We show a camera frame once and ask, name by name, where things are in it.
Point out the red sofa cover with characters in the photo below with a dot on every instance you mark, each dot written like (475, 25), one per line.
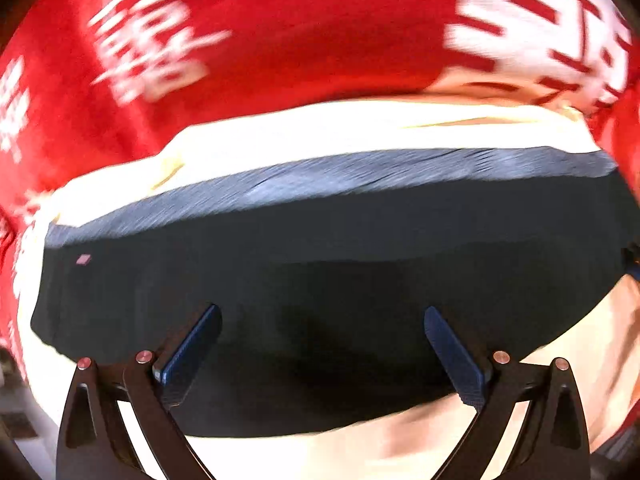
(90, 83)

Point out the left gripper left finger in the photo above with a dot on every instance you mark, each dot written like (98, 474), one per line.
(94, 443)

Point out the black pants with blue trim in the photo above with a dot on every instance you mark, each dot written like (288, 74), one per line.
(323, 270)

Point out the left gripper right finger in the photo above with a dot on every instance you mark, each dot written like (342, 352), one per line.
(552, 442)

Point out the cream seat cushion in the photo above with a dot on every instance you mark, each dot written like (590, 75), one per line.
(602, 348)

